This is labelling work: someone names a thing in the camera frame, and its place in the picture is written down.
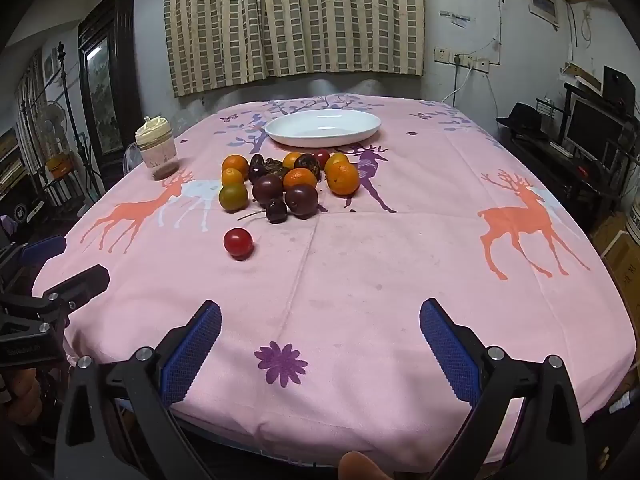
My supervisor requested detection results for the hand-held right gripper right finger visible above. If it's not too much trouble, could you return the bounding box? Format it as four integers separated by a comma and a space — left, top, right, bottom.
419, 297, 588, 480

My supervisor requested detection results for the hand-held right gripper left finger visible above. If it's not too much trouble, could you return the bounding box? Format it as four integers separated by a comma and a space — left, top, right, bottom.
54, 300, 223, 480

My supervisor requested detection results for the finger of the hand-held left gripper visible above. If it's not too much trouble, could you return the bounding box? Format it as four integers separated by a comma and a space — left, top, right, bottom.
19, 234, 69, 266
42, 264, 111, 311

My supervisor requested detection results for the greenish orange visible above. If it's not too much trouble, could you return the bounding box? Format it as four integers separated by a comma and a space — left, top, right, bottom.
218, 183, 249, 212

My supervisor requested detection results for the dark cherry with stem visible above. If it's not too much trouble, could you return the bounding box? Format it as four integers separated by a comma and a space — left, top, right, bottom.
237, 199, 289, 224

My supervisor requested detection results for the large orange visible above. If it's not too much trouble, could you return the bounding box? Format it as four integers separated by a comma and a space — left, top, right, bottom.
326, 162, 361, 197

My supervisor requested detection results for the white oval plate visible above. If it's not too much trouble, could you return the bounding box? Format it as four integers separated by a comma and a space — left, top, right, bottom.
264, 109, 382, 149

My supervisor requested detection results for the person's left hand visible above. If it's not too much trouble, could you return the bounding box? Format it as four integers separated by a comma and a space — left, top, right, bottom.
0, 367, 43, 427

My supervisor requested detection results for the person's right hand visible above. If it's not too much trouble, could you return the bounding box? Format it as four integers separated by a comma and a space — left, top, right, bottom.
338, 451, 392, 480

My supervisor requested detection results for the orange box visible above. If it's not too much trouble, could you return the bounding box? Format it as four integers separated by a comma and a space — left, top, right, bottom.
45, 155, 75, 178

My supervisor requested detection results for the standing fan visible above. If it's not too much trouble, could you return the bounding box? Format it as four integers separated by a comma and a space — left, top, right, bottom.
37, 101, 69, 201

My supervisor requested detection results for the pink deer print tablecloth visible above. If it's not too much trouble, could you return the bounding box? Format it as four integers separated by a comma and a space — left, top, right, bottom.
32, 94, 633, 466

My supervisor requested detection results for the jar with cream lid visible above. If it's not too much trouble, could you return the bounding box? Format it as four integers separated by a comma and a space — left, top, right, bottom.
134, 115, 180, 181

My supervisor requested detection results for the cardboard box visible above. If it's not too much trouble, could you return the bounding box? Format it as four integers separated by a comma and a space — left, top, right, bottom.
590, 212, 640, 306

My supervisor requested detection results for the dark desk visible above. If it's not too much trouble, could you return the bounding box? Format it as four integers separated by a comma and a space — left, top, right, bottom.
500, 127, 640, 233

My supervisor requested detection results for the black hat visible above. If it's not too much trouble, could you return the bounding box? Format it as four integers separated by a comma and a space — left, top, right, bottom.
495, 102, 550, 142

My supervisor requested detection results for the computer monitor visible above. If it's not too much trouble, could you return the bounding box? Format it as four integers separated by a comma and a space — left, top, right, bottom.
565, 96, 626, 161

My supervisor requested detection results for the black speaker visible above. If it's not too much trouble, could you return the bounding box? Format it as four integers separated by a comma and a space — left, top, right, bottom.
602, 65, 637, 106

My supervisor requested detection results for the checked beige curtain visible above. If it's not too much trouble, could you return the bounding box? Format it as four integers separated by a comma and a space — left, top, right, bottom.
163, 0, 427, 98

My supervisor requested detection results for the white cable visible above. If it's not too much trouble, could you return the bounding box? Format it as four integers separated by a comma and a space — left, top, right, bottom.
439, 66, 473, 106

